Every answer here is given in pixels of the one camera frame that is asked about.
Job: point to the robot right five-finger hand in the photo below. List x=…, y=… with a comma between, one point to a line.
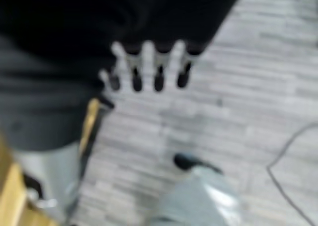
x=74, y=37

